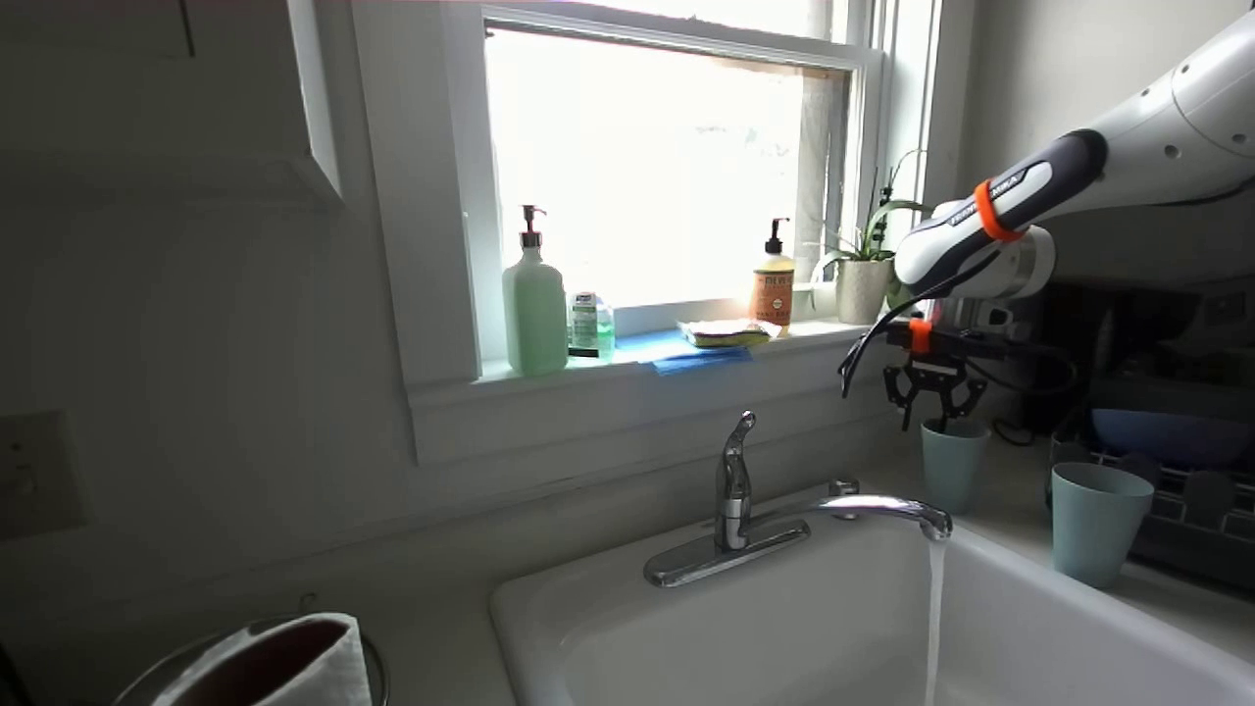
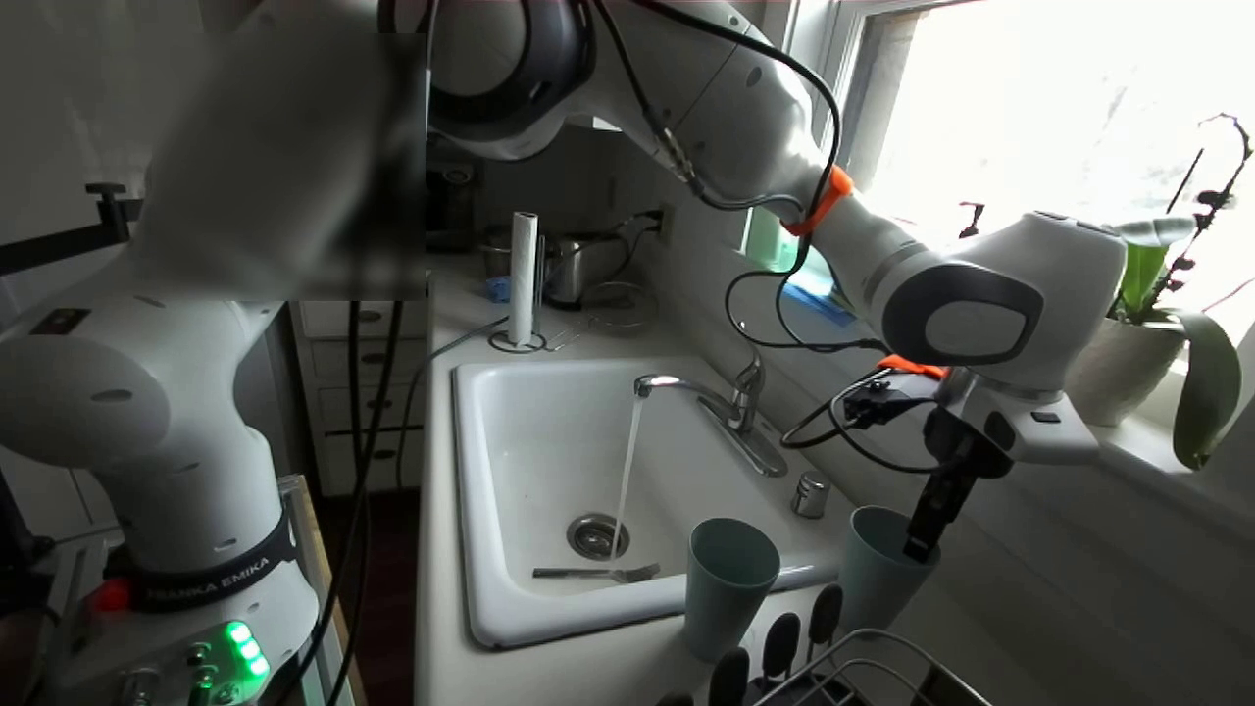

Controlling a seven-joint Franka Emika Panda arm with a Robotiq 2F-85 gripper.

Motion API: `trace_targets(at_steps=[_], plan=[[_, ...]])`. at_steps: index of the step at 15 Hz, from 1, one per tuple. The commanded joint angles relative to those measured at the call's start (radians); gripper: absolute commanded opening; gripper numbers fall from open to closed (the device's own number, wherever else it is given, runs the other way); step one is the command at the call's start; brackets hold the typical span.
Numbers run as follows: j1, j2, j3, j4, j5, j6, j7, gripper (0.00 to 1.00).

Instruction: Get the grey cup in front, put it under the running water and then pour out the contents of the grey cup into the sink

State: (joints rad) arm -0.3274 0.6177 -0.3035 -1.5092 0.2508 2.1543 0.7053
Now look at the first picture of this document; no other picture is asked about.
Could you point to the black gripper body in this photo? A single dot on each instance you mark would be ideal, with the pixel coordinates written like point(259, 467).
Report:
point(939, 374)

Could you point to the grey-teal plastic cup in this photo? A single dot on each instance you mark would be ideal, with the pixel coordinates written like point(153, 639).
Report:
point(953, 471)
point(1097, 529)

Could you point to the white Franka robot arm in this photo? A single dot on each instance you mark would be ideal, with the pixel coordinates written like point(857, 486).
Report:
point(1177, 129)

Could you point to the white ceramic sink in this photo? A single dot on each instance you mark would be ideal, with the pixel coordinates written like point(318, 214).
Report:
point(730, 639)

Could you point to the orchid in white pot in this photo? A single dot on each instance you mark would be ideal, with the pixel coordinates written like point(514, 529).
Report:
point(866, 291)

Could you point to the amber soap pump bottle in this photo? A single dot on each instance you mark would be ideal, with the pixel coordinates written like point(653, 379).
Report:
point(773, 297)

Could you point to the chrome faucet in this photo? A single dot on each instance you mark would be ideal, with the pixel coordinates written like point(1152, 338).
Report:
point(740, 497)

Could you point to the blue bowl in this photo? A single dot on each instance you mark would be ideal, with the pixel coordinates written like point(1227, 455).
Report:
point(1170, 438)

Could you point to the yellow sponge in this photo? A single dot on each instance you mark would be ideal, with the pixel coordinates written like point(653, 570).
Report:
point(727, 335)

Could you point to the blue sponge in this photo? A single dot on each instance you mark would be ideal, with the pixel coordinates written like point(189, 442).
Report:
point(668, 353)

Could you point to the small green glass jar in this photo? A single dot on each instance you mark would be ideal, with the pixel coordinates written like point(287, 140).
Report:
point(590, 327)

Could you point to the white framed window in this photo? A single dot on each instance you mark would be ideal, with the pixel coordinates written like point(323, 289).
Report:
point(653, 170)

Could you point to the green soap pump bottle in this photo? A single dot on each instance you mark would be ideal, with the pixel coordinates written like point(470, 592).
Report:
point(535, 319)

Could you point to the wrist camera mount block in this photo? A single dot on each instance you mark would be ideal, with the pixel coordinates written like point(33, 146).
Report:
point(976, 319)

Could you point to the white wall cabinet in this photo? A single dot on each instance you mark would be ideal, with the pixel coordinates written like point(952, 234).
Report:
point(1046, 81)
point(160, 91)

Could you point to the wall outlet plate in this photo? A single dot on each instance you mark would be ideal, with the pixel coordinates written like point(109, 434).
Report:
point(36, 476)

